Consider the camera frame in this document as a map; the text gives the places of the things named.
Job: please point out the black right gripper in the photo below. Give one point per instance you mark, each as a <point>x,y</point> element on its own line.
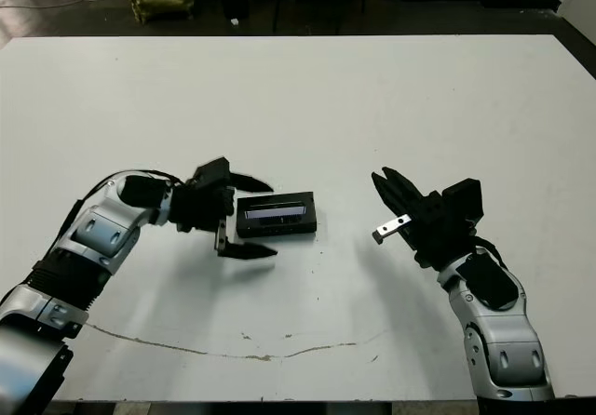
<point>437,238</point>

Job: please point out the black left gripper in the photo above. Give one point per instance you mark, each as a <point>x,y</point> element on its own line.
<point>200,208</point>

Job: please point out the black box lid with print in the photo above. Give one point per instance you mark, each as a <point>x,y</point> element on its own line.
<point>277,226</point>

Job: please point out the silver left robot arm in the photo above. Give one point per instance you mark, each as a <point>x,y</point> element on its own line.
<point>102,233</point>

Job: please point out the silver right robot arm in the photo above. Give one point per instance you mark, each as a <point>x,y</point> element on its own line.
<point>503,340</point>

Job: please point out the white door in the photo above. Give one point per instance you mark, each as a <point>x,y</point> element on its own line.
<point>584,1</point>

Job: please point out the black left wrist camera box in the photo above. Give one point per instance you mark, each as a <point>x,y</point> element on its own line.
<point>213,170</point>

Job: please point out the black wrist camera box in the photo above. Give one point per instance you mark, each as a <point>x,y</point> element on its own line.
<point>463,201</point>
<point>213,170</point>

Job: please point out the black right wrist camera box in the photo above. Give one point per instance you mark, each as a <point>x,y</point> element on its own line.
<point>463,201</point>

